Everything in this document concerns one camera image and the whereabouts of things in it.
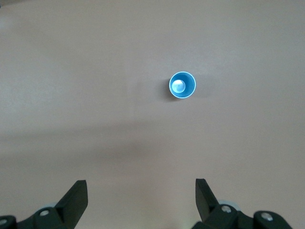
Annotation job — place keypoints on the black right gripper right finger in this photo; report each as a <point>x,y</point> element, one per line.
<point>207,205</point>

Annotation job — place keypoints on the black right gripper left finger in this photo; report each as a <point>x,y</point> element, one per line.
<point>69,205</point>

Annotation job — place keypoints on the blue plastic cup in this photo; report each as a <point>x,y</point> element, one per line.
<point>188,81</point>

